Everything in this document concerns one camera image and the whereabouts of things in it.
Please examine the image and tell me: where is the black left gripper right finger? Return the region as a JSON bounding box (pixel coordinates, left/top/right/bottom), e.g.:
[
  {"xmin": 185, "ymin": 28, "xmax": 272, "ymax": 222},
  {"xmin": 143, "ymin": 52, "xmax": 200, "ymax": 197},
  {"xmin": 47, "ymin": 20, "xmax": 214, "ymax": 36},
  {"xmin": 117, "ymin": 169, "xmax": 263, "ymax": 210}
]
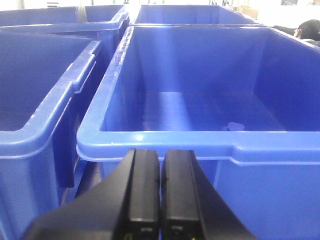
[{"xmin": 161, "ymin": 149, "xmax": 256, "ymax": 240}]

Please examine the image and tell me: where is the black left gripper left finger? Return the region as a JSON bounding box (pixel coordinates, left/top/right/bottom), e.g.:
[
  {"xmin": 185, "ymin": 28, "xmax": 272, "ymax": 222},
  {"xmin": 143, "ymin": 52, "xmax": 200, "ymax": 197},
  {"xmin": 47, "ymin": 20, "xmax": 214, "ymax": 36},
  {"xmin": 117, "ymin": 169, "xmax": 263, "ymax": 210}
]
[{"xmin": 22, "ymin": 148, "xmax": 160, "ymax": 240}]

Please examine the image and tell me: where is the blue bottle-shaped part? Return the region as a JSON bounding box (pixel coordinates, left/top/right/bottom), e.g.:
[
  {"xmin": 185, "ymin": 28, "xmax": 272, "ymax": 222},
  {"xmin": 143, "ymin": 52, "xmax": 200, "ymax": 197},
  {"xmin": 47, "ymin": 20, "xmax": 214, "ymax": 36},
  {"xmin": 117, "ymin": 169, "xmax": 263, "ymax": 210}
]
[{"xmin": 221, "ymin": 122, "xmax": 245, "ymax": 132}]

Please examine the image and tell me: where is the large blue bin right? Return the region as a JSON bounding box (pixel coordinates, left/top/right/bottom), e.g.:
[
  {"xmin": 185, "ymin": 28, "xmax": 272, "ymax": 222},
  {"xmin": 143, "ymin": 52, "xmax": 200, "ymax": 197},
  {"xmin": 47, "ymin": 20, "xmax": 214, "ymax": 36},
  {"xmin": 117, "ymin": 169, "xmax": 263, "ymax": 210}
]
[{"xmin": 76, "ymin": 24, "xmax": 320, "ymax": 240}]

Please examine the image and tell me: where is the large blue bin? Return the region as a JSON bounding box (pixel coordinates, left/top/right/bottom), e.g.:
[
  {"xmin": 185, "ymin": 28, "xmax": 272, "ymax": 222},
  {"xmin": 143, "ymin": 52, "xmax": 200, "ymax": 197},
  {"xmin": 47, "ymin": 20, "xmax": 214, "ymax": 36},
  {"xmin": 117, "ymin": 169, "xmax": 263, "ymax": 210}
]
[
  {"xmin": 0, "ymin": 31, "xmax": 104, "ymax": 240},
  {"xmin": 76, "ymin": 24, "xmax": 320, "ymax": 240}
]

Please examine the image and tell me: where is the large blue bin left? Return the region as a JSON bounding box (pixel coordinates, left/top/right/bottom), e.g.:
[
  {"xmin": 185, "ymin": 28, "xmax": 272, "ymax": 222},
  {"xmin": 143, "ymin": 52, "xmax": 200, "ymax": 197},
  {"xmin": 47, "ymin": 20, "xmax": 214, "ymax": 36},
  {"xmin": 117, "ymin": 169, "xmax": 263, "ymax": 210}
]
[{"xmin": 0, "ymin": 31, "xmax": 104, "ymax": 240}]

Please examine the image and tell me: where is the blue bin rear left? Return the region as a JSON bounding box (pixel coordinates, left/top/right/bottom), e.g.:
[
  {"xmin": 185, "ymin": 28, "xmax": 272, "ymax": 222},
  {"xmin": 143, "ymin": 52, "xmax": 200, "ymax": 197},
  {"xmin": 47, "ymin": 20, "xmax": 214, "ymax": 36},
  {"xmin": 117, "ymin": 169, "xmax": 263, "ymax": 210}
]
[{"xmin": 0, "ymin": 4, "xmax": 130, "ymax": 65}]

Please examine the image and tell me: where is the blue bin rear right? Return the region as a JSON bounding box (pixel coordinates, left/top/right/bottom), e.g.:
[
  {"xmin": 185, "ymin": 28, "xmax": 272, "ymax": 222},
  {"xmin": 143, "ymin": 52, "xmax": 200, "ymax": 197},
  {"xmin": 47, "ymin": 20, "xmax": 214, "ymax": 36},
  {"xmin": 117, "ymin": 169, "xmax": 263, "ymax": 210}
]
[{"xmin": 130, "ymin": 4, "xmax": 263, "ymax": 26}]

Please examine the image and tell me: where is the person in background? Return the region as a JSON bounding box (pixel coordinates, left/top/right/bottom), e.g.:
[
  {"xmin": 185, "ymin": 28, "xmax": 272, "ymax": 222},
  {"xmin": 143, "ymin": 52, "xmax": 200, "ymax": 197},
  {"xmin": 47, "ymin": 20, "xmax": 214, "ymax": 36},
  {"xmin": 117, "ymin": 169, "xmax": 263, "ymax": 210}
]
[{"xmin": 272, "ymin": 19, "xmax": 320, "ymax": 47}]

